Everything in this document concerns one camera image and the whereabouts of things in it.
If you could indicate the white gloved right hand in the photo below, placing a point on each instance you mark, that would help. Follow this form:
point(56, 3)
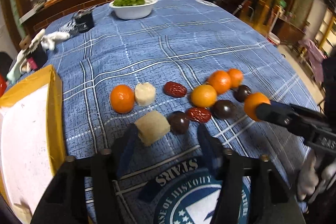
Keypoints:
point(316, 175)

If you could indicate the red date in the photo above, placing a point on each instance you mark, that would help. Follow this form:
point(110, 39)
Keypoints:
point(174, 89)
point(198, 114)

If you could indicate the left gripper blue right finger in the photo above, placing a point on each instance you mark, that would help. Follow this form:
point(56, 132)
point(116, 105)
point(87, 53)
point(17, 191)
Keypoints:
point(212, 150)

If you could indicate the dark plum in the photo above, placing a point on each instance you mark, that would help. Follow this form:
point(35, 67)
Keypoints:
point(241, 93)
point(179, 122)
point(223, 109)

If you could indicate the blue plaid tablecloth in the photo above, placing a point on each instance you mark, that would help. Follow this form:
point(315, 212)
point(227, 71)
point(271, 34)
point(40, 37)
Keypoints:
point(115, 73)

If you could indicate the peeled cane piece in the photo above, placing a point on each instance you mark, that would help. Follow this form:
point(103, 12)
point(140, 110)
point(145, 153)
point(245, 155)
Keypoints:
point(152, 127)
point(145, 94)

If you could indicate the small black box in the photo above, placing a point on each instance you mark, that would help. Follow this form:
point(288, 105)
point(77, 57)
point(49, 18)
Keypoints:
point(83, 20)

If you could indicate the green leafy vegetables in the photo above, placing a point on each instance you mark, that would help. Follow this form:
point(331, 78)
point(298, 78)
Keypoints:
point(126, 3)

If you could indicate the black and pink clutter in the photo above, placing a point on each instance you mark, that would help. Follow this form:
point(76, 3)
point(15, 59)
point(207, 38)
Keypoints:
point(31, 57)

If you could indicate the small orange tangerine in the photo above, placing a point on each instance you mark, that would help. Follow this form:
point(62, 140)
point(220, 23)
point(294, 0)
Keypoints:
point(252, 102)

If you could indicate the large orange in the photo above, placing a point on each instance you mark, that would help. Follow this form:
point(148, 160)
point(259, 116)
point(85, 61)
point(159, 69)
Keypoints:
point(220, 81)

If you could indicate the wooden counter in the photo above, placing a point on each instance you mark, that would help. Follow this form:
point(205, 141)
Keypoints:
point(59, 8)

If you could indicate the red plastic bag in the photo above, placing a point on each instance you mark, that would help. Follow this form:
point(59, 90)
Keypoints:
point(3, 85)

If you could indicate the yellowish central orange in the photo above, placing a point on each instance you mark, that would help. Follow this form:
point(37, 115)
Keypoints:
point(203, 96)

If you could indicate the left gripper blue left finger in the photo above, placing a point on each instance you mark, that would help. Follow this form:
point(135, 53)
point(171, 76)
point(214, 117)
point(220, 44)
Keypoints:
point(123, 150)

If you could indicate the yellow foam-lined box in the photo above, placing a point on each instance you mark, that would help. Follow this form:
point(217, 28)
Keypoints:
point(32, 141)

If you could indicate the white bowl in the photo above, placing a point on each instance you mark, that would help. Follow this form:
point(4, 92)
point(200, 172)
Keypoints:
point(133, 12)

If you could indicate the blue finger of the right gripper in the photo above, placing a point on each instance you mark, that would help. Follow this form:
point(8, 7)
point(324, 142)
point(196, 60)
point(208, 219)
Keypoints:
point(296, 119)

